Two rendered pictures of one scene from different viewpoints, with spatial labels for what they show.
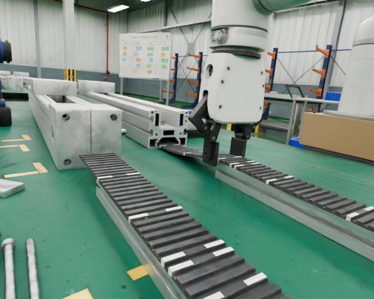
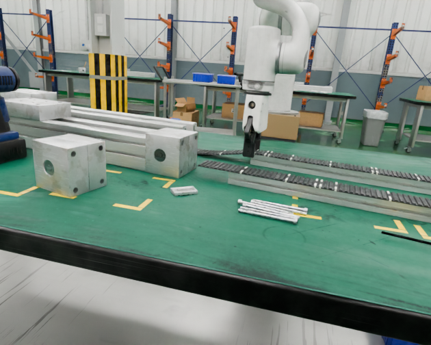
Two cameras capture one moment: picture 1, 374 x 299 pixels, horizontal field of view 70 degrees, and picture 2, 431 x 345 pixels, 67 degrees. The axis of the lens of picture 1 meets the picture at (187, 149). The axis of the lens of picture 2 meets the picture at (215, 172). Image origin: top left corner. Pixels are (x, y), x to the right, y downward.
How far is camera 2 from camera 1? 0.61 m
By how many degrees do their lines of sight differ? 35
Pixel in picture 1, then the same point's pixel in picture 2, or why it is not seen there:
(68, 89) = (65, 111)
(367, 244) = (335, 174)
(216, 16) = (254, 75)
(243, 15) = (269, 76)
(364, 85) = (279, 92)
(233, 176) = (263, 161)
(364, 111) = (280, 108)
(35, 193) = (203, 189)
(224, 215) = not seen: hidden behind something
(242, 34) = (269, 85)
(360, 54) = not seen: hidden behind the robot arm
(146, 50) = not seen: outside the picture
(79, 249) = (269, 198)
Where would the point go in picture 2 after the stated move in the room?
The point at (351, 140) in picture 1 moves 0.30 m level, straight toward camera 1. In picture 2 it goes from (277, 128) to (301, 145)
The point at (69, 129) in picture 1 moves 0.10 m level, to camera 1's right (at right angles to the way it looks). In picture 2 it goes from (183, 150) to (218, 146)
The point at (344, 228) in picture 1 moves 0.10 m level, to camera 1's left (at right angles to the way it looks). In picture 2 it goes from (328, 170) to (302, 175)
